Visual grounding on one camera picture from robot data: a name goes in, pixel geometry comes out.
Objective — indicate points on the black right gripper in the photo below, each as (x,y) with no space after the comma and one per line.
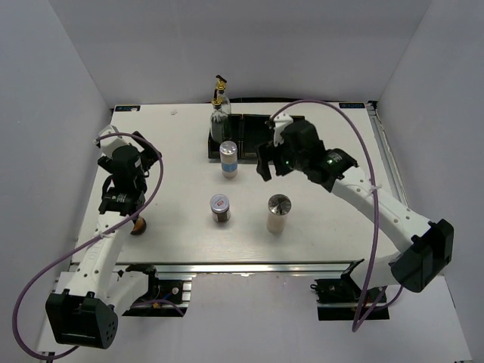
(268,152)

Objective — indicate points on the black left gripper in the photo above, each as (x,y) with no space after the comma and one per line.
(152,156)

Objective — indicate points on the glass bottle with brown sauce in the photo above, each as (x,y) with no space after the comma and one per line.
(218,119)

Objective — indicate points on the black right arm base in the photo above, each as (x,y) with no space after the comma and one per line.
(338,298)

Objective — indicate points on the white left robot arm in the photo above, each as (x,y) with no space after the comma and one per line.
(87,311)

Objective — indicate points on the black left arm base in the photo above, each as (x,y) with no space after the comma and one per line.
(166,296)

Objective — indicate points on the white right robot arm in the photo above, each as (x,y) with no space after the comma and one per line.
(424,247)

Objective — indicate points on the blue label spice jar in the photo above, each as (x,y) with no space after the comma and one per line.
(228,158)

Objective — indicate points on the silver lid pink salt jar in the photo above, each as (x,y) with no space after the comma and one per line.
(279,206)

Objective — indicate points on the blue logo sticker left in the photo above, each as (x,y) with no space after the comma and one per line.
(127,108)

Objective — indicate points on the blue logo sticker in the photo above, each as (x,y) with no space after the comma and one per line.
(127,108)
(352,105)

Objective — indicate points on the red lid dark spice jar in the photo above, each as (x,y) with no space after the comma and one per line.
(220,208)

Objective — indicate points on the small brown spice jar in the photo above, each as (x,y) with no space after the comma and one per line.
(139,227)

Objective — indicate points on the blue logo sticker right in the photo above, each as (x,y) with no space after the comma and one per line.
(352,105)

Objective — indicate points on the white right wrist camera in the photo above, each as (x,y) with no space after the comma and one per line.
(278,123)

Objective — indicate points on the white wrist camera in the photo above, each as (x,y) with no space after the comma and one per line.
(109,145)
(278,123)

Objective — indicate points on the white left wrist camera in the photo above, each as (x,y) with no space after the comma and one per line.
(109,145)

